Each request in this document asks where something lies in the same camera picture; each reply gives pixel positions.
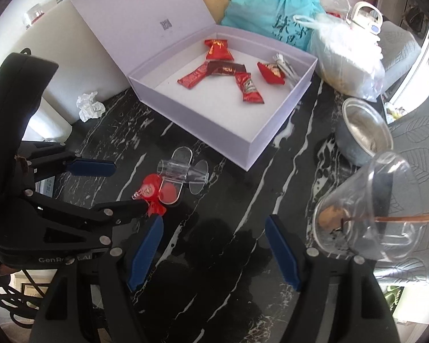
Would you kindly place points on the copper stirring stick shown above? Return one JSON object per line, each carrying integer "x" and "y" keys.
{"x": 424, "y": 218}

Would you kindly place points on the grey leaf pattern chair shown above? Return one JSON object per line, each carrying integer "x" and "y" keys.
{"x": 411, "y": 140}

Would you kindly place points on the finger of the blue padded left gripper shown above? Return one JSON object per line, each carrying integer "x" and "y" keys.
{"x": 67, "y": 162}

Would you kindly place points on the white plastic bag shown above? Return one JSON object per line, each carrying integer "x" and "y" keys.
{"x": 349, "y": 60}

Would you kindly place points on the clear crinkled plastic bag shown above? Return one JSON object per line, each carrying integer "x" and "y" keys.
{"x": 339, "y": 8}

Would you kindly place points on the large white flat box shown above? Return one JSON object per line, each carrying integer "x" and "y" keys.
{"x": 63, "y": 37}

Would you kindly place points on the white electric kettle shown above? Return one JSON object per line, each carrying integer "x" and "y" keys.
{"x": 366, "y": 16}

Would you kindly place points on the teal plastic bag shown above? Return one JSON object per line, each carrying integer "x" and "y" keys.
{"x": 273, "y": 19}

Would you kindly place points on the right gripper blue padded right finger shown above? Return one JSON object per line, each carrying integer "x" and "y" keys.
{"x": 361, "y": 313}

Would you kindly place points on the stainless steel strainer bowl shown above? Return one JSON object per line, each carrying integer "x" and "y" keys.
{"x": 361, "y": 133}

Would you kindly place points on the red twisted candy packet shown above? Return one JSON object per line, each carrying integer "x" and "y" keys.
{"x": 248, "y": 88}

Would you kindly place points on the open lavender gift box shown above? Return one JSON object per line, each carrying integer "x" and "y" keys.
{"x": 156, "y": 42}

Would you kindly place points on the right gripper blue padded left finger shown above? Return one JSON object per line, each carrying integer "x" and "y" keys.
{"x": 67, "y": 311}

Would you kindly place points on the crumpled white tissue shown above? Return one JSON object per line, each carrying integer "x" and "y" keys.
{"x": 89, "y": 107}

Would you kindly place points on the light blue power bank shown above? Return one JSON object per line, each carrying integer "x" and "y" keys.
{"x": 46, "y": 186}

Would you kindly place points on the red gold candy packet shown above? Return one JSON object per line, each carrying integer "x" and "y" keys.
{"x": 218, "y": 49}

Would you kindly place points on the clear glass mug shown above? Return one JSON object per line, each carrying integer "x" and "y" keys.
{"x": 385, "y": 187}

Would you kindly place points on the dark maroon snack packet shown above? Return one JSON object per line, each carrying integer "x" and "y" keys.
{"x": 224, "y": 68}

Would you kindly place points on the red toy propeller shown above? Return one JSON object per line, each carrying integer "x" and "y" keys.
{"x": 156, "y": 193}

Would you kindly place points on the red cartoon candy packet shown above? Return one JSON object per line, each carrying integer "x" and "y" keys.
{"x": 271, "y": 73}

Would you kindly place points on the clear plastic toy airplane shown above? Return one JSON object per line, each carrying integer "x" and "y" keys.
{"x": 179, "y": 172}

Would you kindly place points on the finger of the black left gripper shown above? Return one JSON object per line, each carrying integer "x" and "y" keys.
{"x": 52, "y": 218}

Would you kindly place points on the red stick packet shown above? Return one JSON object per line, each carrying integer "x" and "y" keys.
{"x": 195, "y": 77}

